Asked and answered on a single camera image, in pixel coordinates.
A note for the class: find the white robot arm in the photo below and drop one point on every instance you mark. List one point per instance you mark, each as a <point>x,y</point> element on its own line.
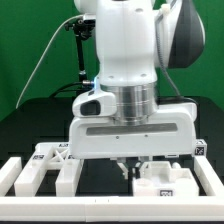
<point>121,117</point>

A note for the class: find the white tagged cube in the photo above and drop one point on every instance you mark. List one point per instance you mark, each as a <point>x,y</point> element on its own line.
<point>201,147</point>

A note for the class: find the grey camera on stand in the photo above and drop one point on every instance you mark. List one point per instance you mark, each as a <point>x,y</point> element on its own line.
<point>89,18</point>

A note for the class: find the white chair seat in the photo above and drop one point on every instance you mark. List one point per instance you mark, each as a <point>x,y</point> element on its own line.
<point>162,178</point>

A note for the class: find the black camera stand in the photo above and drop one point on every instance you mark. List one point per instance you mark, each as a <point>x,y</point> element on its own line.
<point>83,31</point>

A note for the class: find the white chair back frame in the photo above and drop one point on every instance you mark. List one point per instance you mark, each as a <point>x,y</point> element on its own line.
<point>50,157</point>

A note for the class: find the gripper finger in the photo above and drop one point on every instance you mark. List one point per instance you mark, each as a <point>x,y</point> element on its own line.
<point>143,163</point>
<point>121,162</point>

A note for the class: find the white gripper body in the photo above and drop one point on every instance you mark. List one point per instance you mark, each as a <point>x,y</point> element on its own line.
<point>170,131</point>

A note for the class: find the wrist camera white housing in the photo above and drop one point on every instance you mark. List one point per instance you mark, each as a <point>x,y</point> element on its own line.
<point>95,103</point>

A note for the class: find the white U-shaped fence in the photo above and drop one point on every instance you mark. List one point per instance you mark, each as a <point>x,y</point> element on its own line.
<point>46,206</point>

